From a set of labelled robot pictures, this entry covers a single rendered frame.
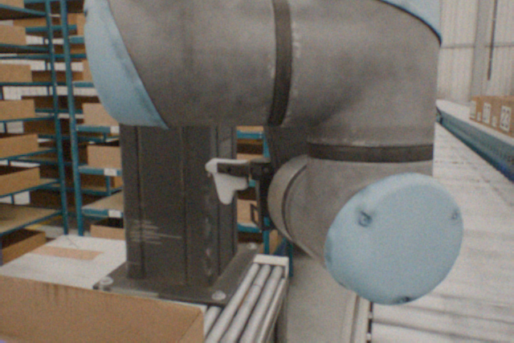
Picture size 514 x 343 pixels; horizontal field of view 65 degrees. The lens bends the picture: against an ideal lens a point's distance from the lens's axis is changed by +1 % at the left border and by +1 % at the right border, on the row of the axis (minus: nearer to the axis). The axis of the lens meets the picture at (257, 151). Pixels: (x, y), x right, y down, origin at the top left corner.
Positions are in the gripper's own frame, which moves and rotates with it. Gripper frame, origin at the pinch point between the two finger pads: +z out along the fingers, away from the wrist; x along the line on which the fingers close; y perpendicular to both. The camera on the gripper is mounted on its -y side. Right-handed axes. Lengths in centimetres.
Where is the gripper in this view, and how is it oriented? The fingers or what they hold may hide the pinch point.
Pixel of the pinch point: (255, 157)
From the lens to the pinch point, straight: 60.6
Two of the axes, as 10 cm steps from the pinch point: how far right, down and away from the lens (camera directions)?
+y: 0.6, 9.9, 1.1
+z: -2.7, -0.9, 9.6
